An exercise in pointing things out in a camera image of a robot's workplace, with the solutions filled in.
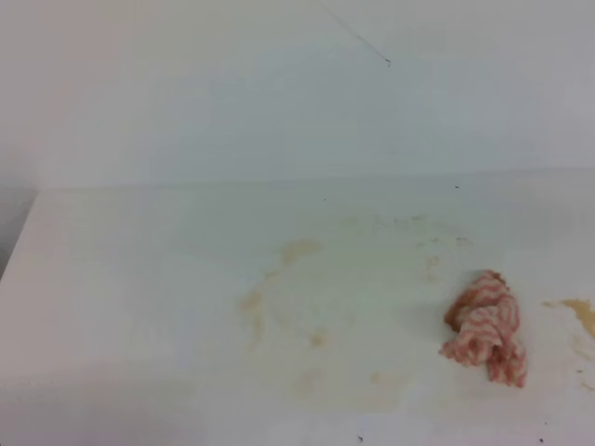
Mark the pink white striped rag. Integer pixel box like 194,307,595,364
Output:
440,270,528,388

